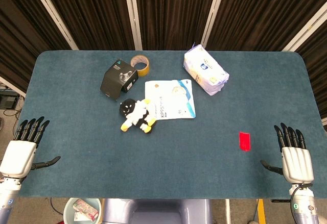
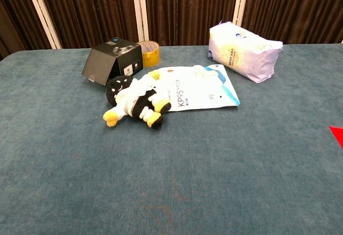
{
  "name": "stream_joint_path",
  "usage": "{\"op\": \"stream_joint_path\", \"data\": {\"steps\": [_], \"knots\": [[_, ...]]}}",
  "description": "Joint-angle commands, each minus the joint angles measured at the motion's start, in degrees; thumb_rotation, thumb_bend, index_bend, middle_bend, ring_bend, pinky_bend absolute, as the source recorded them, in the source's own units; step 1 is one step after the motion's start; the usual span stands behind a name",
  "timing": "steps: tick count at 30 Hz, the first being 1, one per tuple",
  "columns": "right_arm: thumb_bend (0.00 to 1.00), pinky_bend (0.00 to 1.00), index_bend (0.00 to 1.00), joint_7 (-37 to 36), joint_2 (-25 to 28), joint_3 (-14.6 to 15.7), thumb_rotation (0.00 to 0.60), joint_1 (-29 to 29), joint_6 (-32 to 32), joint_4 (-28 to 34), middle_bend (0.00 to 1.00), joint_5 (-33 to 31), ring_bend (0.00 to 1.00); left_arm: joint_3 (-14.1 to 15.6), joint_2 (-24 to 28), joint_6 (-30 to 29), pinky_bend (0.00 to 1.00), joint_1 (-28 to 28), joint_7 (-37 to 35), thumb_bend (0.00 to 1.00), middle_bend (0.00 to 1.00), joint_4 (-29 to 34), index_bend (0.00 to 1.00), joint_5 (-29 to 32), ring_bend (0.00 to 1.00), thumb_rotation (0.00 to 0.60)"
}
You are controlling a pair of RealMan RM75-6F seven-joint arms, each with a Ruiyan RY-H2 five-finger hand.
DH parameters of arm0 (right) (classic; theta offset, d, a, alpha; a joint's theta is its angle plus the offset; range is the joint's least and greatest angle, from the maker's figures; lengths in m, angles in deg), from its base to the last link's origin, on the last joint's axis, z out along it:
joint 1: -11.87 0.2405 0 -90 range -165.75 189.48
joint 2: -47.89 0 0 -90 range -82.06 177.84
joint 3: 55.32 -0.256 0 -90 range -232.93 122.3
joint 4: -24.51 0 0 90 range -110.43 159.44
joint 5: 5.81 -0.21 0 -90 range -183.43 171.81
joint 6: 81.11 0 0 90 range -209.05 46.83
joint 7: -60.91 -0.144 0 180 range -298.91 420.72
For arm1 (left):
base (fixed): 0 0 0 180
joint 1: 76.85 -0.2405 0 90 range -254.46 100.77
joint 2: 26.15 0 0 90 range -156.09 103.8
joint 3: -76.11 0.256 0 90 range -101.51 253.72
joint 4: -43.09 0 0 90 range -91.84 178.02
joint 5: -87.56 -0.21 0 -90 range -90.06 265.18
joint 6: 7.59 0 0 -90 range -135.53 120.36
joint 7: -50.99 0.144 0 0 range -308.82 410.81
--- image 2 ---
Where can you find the red object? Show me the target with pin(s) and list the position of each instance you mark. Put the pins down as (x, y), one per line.
(337, 134)

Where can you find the yellow packing tape roll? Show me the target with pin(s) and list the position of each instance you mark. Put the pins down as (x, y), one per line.
(150, 55)

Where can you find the white KP95 mask package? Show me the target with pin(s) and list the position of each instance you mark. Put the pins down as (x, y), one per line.
(203, 90)

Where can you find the black white plush toy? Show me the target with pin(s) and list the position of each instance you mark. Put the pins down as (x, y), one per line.
(134, 102)

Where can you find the black cardboard box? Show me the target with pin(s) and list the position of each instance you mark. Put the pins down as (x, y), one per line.
(101, 63)

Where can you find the white tissue paper pack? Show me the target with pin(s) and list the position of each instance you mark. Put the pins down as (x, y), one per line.
(241, 55)

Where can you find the brown pleated curtain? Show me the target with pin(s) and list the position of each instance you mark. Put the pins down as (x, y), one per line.
(187, 7)

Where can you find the white partition frame post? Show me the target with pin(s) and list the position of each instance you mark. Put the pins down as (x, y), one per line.
(43, 13)
(240, 0)
(140, 10)

